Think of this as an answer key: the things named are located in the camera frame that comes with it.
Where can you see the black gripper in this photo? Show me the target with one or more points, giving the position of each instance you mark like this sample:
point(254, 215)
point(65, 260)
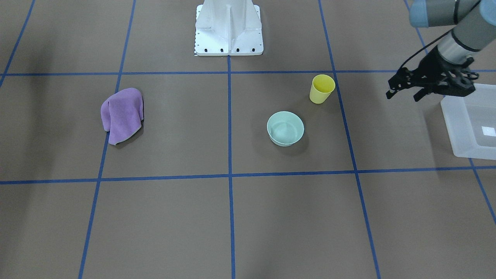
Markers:
point(434, 66)

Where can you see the yellow plastic cup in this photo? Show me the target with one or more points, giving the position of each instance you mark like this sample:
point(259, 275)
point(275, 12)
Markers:
point(321, 88)

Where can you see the mint green bowl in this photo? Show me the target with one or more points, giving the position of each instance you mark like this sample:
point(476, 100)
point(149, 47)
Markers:
point(285, 128)

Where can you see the purple cloth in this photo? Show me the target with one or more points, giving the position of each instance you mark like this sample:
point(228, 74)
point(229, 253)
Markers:
point(122, 115)

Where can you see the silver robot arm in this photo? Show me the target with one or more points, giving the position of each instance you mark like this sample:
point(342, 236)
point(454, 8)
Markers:
point(473, 26)

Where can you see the clear plastic storage box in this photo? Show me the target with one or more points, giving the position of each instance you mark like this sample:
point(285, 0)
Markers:
point(471, 123)

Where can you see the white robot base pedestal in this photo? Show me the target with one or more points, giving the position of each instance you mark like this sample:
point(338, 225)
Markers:
point(228, 27)

